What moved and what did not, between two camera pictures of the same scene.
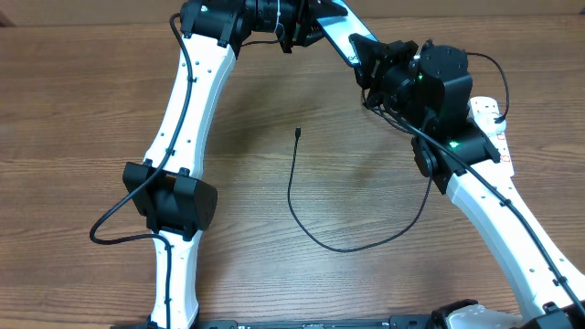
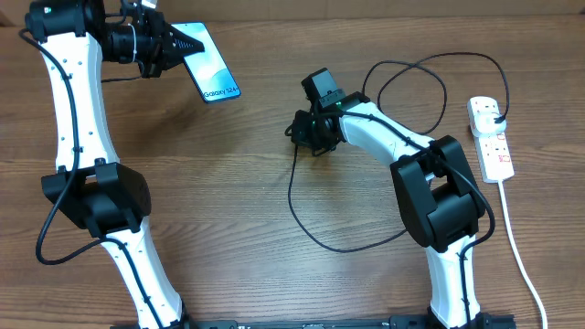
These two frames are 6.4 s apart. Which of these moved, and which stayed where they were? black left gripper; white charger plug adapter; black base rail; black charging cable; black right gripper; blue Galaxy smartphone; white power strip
Moved: black right gripper; blue Galaxy smartphone; black left gripper
Stayed: white power strip; black base rail; black charging cable; white charger plug adapter
